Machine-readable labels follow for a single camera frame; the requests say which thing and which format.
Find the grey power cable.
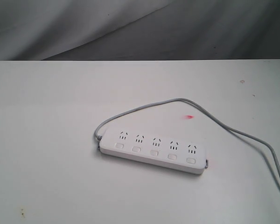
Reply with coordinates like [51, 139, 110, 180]
[94, 98, 280, 196]

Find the white five-outlet power strip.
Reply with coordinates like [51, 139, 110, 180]
[99, 127, 209, 175]

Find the grey backdrop cloth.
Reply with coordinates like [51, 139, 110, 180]
[0, 0, 280, 61]

